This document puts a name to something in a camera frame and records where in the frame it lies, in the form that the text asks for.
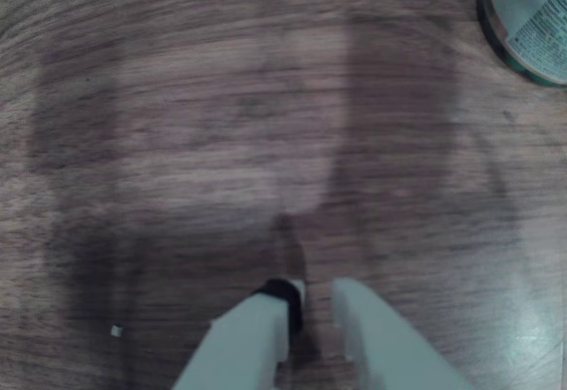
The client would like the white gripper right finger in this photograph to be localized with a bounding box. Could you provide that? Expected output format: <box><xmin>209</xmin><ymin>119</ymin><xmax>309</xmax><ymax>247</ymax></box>
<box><xmin>331</xmin><ymin>277</ymin><xmax>478</xmax><ymax>390</ymax></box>

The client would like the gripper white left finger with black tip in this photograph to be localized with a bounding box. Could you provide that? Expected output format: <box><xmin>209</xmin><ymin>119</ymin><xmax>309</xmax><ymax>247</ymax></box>
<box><xmin>171</xmin><ymin>277</ymin><xmax>307</xmax><ymax>390</ymax></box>

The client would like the green pill bottle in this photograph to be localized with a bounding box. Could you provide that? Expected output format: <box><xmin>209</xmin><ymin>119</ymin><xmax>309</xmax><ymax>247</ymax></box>
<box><xmin>477</xmin><ymin>0</ymin><xmax>567</xmax><ymax>88</ymax></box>

